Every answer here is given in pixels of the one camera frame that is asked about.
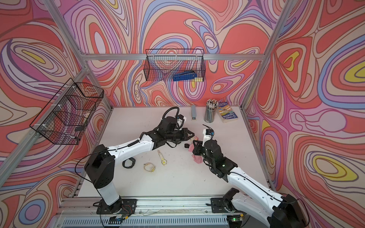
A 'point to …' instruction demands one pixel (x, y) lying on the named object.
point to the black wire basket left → (65, 118)
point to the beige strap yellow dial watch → (164, 161)
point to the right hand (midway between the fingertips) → (194, 144)
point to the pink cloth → (198, 159)
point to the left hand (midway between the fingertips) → (196, 136)
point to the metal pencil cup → (210, 110)
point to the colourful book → (225, 113)
